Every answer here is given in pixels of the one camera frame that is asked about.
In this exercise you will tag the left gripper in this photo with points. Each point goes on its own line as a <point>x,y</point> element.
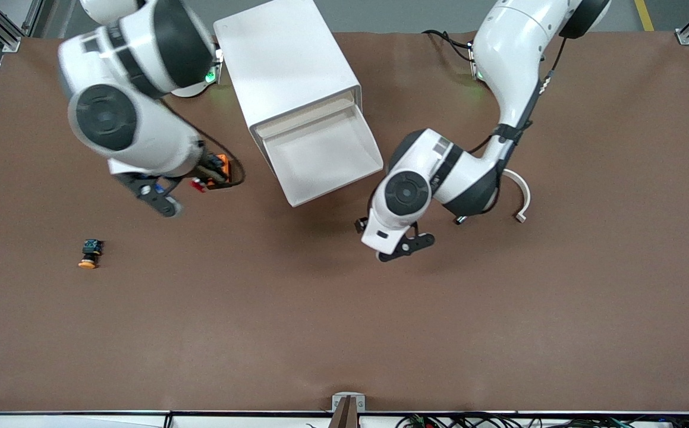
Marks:
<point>359,226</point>

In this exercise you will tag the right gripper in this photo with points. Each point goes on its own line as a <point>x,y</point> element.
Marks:
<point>209,170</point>

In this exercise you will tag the red push button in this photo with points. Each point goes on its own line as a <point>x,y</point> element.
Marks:
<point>199,185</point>

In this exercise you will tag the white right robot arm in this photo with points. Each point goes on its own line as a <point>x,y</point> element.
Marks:
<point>142,53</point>

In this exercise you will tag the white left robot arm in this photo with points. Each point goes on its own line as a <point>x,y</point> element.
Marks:
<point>510,53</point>

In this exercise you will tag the yellow push button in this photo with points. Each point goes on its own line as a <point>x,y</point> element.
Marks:
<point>88,258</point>

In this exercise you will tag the beige topmost drawer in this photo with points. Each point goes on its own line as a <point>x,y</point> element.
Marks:
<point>305,115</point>

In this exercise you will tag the white drawer cabinet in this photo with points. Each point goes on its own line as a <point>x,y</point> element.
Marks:
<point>285,59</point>

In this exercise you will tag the orange box with hole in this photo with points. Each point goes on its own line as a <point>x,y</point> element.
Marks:
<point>226,169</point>

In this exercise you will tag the white semicircular pipe clamp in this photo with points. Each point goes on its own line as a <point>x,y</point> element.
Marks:
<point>527,199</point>

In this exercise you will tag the grey metal camera bracket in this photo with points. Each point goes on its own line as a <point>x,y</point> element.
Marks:
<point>359,404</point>

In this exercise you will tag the white table edge rail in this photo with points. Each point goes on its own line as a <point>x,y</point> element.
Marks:
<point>142,419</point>

